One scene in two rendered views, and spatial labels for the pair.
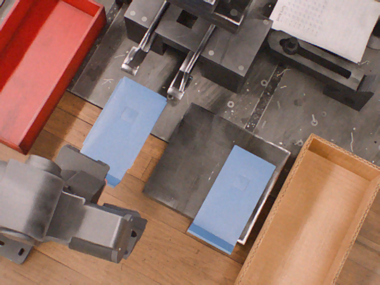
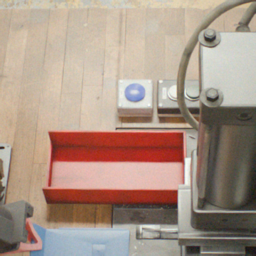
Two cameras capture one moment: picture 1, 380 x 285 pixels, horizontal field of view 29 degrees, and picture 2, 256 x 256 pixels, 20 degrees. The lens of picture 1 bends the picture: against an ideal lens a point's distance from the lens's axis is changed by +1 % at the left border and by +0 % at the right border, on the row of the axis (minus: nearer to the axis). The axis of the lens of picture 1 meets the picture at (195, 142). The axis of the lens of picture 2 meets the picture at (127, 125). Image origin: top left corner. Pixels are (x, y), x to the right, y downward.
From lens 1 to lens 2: 0.43 m
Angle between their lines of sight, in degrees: 31
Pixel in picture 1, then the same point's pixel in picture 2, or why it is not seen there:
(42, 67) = (121, 179)
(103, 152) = (59, 246)
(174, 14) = not seen: hidden behind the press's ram
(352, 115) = not seen: outside the picture
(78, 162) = (18, 217)
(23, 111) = (79, 184)
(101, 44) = (164, 210)
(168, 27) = not seen: hidden behind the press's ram
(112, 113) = (93, 236)
